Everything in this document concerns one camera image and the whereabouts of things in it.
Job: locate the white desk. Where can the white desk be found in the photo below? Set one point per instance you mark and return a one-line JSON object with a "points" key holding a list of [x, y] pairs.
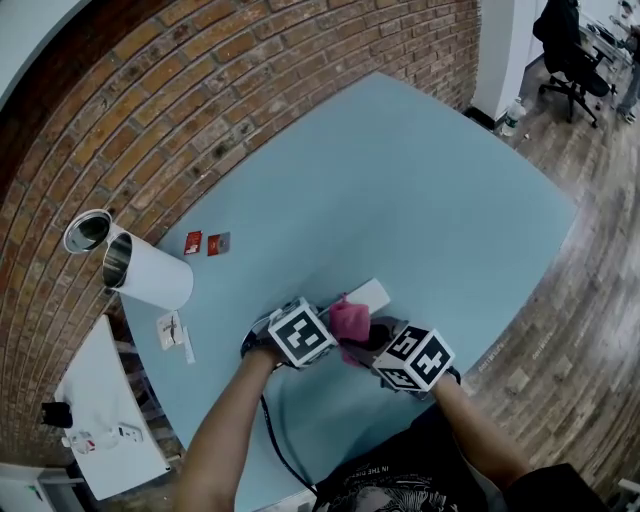
{"points": [[607, 42]]}

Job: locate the clear plastic bottle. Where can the clear plastic bottle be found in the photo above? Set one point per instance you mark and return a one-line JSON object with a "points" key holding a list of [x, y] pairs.
{"points": [[512, 118]]}

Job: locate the person's left forearm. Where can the person's left forearm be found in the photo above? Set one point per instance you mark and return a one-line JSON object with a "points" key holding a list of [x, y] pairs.
{"points": [[225, 435]]}

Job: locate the white power strip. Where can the white power strip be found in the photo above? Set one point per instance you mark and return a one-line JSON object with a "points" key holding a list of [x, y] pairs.
{"points": [[129, 433]]}

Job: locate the black small device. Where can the black small device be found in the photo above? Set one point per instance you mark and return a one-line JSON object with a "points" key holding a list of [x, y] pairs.
{"points": [[56, 414]]}

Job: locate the clear plastic wrapper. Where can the clear plastic wrapper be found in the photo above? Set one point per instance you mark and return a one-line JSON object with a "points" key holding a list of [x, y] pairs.
{"points": [[87, 441]]}

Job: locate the red foil packet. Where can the red foil packet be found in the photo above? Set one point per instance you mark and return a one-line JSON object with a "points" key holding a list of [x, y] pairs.
{"points": [[192, 243]]}

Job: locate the white side table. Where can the white side table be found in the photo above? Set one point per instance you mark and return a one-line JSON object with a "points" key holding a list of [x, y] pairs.
{"points": [[110, 415]]}

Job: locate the person's right forearm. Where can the person's right forearm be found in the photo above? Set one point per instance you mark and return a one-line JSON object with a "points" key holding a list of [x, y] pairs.
{"points": [[475, 430]]}

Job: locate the red and grey packet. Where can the red and grey packet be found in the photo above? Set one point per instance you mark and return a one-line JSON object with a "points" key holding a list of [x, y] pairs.
{"points": [[218, 244]]}

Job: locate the black office chair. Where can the black office chair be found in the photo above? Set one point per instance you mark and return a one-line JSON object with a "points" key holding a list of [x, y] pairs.
{"points": [[570, 65]]}

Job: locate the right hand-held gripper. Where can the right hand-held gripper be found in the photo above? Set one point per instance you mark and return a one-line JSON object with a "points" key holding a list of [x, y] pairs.
{"points": [[415, 361]]}

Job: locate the pink cloth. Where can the pink cloth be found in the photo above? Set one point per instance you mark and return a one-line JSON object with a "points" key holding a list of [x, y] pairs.
{"points": [[351, 325]]}

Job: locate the white paper card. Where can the white paper card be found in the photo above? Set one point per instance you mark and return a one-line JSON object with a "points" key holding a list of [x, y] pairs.
{"points": [[169, 329]]}

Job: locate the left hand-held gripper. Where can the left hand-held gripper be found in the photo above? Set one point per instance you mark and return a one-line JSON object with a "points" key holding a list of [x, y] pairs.
{"points": [[300, 336]]}

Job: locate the white cylindrical bin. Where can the white cylindrical bin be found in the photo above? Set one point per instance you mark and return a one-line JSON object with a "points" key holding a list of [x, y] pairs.
{"points": [[147, 274]]}

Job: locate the round metal bin lid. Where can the round metal bin lid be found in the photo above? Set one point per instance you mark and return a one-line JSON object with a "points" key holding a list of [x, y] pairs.
{"points": [[87, 231]]}

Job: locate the person's black printed shirt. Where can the person's black printed shirt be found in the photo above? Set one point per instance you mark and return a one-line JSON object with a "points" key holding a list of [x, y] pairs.
{"points": [[430, 475]]}

